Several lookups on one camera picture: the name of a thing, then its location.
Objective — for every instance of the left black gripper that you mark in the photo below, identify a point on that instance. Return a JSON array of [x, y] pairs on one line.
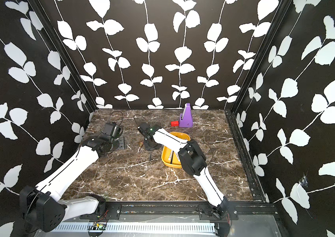
[[123, 142]]

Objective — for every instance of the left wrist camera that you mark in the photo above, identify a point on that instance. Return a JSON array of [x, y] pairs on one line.
[[111, 131]]

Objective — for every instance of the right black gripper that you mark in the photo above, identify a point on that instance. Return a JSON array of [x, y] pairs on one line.
[[147, 148]]

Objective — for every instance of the small green circuit board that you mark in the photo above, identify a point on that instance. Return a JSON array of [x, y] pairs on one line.
[[97, 227]]

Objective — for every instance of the purple plastic stand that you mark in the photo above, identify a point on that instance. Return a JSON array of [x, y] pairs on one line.
[[186, 118]]

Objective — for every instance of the yellow plastic storage box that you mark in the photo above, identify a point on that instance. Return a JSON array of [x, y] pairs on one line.
[[168, 157]]

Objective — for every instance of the white handled spoon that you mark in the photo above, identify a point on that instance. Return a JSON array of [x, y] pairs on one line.
[[171, 156]]

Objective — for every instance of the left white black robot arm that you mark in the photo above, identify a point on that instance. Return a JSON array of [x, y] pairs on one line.
[[42, 206]]

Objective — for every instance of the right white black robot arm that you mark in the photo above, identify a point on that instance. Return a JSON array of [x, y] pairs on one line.
[[193, 162]]

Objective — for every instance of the black front mounting rail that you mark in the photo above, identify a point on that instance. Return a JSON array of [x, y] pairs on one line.
[[202, 209]]

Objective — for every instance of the red small block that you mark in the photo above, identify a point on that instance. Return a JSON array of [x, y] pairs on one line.
[[174, 123]]

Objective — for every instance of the white perforated strip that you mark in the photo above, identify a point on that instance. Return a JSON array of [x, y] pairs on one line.
[[139, 227]]

